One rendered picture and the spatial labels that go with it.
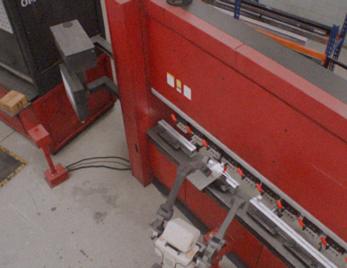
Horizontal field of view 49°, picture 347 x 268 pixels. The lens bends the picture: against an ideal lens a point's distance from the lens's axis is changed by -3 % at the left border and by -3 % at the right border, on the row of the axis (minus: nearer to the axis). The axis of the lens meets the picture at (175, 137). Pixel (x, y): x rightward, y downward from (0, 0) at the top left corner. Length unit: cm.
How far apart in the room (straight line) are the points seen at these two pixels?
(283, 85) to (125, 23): 137
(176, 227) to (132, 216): 175
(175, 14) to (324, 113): 126
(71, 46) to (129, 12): 55
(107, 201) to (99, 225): 32
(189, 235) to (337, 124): 117
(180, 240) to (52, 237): 205
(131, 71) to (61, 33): 68
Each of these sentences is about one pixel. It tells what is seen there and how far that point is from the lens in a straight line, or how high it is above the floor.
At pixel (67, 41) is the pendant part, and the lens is 333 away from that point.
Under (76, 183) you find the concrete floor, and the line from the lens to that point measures 473.
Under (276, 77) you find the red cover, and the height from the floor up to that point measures 228.
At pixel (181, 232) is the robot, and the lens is 263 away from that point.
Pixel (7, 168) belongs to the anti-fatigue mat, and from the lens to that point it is 515.
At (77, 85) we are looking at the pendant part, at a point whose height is 157.
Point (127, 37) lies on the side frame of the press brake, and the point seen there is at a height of 200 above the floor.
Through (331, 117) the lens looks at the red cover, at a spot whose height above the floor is 225.
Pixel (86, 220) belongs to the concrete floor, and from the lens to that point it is 441.
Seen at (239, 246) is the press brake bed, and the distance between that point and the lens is 368.
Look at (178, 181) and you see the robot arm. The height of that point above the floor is 149.
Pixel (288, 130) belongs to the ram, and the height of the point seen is 195.
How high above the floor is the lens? 368
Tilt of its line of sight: 47 degrees down
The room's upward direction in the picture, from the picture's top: 2 degrees counter-clockwise
